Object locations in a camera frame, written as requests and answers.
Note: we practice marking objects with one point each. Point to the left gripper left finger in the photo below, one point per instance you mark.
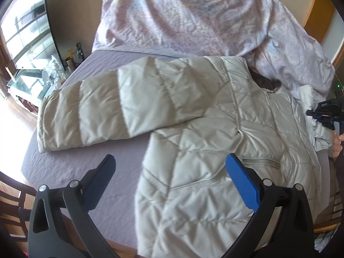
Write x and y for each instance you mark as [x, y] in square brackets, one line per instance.
[48, 236]

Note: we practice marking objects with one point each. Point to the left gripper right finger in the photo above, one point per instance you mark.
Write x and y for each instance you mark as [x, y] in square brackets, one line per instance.
[293, 235]

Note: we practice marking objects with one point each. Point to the beige quilted puffer jacket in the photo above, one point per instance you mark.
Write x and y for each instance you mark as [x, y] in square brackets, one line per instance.
[197, 111]

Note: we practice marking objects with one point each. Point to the person's right hand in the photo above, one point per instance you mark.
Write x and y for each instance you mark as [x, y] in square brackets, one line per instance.
[337, 144]

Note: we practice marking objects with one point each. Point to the dark wooden chair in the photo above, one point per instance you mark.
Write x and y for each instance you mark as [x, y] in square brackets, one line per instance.
[16, 204]

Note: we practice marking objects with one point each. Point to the lilac bed sheet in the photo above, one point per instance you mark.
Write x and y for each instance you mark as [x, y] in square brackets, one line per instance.
[114, 215]

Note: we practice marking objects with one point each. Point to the wooden headboard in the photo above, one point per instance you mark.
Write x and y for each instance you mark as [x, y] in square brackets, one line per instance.
[324, 23]

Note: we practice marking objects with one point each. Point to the bottles on side table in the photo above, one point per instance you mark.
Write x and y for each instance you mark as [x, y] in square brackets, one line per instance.
[75, 57]

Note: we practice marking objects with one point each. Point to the pink floral duvet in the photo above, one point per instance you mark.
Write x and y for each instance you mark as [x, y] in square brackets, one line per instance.
[264, 32]

